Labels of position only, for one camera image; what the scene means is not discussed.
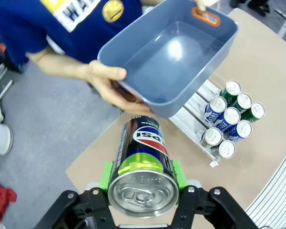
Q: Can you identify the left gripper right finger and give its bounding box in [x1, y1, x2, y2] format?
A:
[168, 160, 257, 229]

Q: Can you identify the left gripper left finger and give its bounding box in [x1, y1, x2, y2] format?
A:
[34, 161, 118, 229]

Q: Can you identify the blue soda can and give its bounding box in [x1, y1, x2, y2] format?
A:
[213, 106, 241, 133]
[203, 95, 228, 122]
[225, 119, 253, 144]

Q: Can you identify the green Chilsung cider can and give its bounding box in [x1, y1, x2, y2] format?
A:
[240, 102, 266, 124]
[219, 80, 242, 101]
[230, 92, 253, 113]

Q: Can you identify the blue-grey plastic bin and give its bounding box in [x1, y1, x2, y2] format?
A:
[97, 0, 239, 119]

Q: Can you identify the person's right forearm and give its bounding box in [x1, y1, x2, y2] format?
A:
[27, 46, 91, 82]

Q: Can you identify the clear white can dispenser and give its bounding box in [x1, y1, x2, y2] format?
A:
[168, 71, 265, 167]

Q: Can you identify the person's right hand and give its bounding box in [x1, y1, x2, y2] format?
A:
[87, 59, 155, 115]

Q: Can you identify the person's left hand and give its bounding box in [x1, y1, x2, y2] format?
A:
[194, 0, 220, 12]

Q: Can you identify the white ribbed panel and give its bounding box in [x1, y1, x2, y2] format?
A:
[245, 142, 286, 229]

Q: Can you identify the red cloth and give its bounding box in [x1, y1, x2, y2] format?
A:
[0, 180, 18, 224]

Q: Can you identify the white air purifier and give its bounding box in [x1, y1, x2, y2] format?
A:
[0, 121, 14, 155]

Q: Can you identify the person in blue shirt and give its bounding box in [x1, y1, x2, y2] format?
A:
[0, 0, 166, 66]

